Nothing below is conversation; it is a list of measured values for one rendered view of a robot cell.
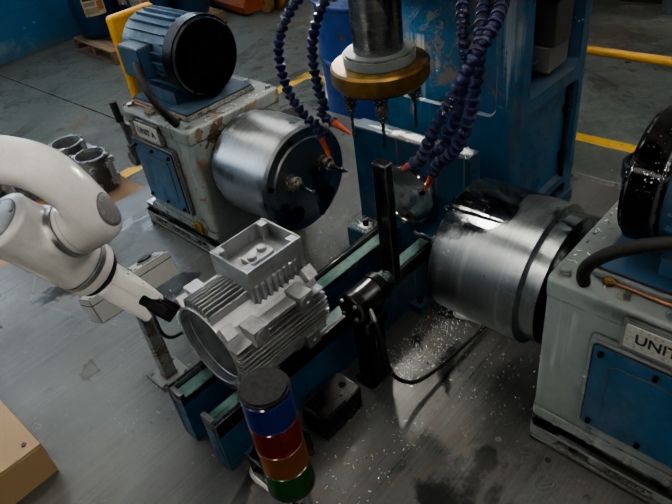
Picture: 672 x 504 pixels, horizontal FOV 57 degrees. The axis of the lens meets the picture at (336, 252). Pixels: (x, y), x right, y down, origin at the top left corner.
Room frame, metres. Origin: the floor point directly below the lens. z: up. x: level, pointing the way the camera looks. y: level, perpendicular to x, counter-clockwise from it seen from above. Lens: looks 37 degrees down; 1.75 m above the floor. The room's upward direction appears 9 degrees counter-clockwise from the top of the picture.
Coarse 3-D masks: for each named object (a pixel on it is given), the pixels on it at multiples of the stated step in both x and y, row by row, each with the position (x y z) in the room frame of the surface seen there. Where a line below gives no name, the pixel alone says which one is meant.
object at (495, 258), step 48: (480, 192) 0.86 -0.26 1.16; (528, 192) 0.85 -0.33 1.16; (432, 240) 0.88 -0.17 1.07; (480, 240) 0.78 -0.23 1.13; (528, 240) 0.74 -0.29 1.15; (576, 240) 0.76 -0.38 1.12; (432, 288) 0.80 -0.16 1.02; (480, 288) 0.73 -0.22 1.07; (528, 288) 0.69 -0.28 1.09; (528, 336) 0.69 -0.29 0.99
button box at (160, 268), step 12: (156, 252) 0.99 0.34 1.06; (144, 264) 0.93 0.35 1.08; (156, 264) 0.93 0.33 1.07; (168, 264) 0.94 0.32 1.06; (144, 276) 0.91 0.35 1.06; (156, 276) 0.92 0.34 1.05; (168, 276) 0.93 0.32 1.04; (156, 288) 0.91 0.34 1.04; (84, 300) 0.86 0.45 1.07; (96, 300) 0.85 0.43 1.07; (96, 312) 0.84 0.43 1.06; (108, 312) 0.85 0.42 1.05; (120, 312) 0.85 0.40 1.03
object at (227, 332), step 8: (304, 272) 0.82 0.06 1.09; (312, 272) 0.82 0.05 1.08; (304, 280) 0.82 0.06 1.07; (184, 296) 0.80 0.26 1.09; (224, 328) 0.71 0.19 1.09; (232, 328) 0.71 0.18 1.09; (320, 328) 0.82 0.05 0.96; (224, 336) 0.70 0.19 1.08; (232, 336) 0.70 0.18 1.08; (192, 352) 0.81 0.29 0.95; (200, 360) 0.79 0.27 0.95
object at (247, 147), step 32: (224, 128) 1.32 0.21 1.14; (256, 128) 1.25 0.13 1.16; (288, 128) 1.22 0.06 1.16; (224, 160) 1.24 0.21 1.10; (256, 160) 1.18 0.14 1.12; (288, 160) 1.18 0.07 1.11; (320, 160) 1.23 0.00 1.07; (224, 192) 1.24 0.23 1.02; (256, 192) 1.15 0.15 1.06; (288, 192) 1.17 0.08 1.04; (320, 192) 1.23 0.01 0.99; (288, 224) 1.15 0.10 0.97
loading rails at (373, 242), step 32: (352, 256) 1.06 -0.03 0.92; (416, 256) 1.02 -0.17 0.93; (416, 288) 1.01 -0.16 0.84; (320, 352) 0.82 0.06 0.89; (352, 352) 0.87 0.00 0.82; (192, 384) 0.76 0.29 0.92; (224, 384) 0.79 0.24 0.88; (320, 384) 0.80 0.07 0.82; (192, 416) 0.73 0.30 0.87; (224, 416) 0.67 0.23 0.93; (224, 448) 0.65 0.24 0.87
